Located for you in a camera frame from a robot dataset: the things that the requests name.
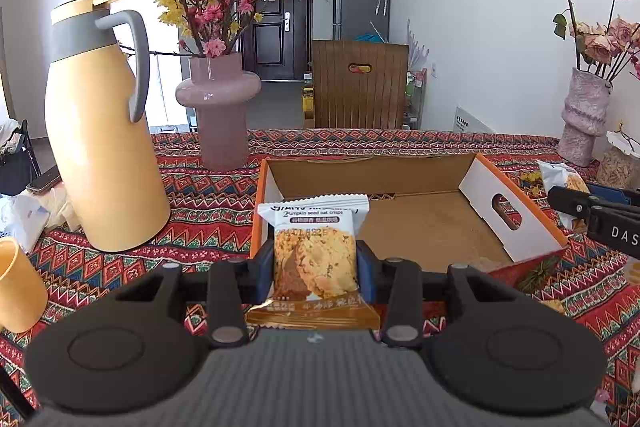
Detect pumpkin seed oat crisp packet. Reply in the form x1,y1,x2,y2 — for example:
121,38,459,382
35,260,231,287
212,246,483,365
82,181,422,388
246,194,380,329

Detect glass jar with seeds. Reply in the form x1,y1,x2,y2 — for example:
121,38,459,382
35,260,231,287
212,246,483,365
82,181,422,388
596,130,640,191

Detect colourful patterned tablecloth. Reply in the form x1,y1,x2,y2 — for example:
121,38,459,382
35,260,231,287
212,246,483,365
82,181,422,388
29,129,639,426

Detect oat crisp packet right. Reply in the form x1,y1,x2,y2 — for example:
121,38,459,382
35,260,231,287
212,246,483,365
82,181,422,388
537,160,590,232

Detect red orange cardboard tray box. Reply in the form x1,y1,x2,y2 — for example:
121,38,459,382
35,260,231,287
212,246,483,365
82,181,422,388
250,154,567,286

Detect textured pink ceramic vase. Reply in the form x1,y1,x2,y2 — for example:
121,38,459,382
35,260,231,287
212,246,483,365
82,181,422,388
556,68,612,167

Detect dried pink roses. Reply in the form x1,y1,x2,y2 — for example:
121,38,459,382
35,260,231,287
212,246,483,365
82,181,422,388
537,0,640,84

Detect brown wooden chair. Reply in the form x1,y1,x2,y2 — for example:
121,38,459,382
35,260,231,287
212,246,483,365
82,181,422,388
311,40,409,129

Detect pink glass vase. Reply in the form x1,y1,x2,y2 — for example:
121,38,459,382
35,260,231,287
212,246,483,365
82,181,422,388
176,53,262,171

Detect yellow mug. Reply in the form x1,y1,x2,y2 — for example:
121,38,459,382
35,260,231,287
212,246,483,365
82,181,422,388
0,237,48,334

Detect white plastic bag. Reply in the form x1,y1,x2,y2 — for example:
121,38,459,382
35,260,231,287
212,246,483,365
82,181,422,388
0,194,50,253

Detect dark brown entrance door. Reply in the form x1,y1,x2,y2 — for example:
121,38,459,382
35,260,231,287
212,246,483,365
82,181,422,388
240,0,312,81

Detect yellow thermos jug grey handle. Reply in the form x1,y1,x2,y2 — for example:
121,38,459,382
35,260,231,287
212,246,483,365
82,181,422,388
44,0,170,253

